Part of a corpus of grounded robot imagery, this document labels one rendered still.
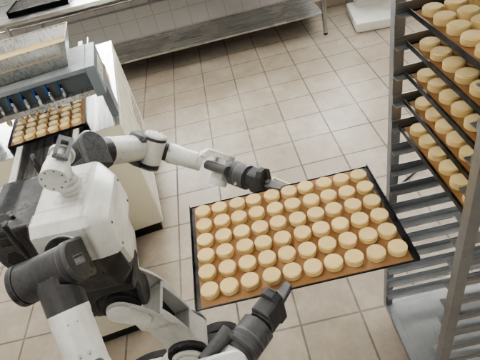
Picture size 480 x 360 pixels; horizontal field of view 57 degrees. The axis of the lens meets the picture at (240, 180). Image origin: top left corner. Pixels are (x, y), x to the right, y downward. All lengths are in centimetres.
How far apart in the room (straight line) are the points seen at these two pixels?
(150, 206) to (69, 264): 179
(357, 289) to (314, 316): 27
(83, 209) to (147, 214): 172
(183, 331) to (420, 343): 103
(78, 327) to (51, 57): 157
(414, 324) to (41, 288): 158
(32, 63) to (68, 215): 135
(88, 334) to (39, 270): 17
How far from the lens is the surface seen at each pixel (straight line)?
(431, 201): 173
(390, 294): 211
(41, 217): 115
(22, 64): 236
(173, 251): 277
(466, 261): 125
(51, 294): 102
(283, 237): 128
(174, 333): 157
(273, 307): 112
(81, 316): 101
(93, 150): 132
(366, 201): 135
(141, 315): 141
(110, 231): 112
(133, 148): 146
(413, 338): 210
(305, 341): 226
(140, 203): 274
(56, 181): 109
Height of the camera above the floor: 197
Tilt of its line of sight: 40 degrees down
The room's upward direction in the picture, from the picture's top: 15 degrees counter-clockwise
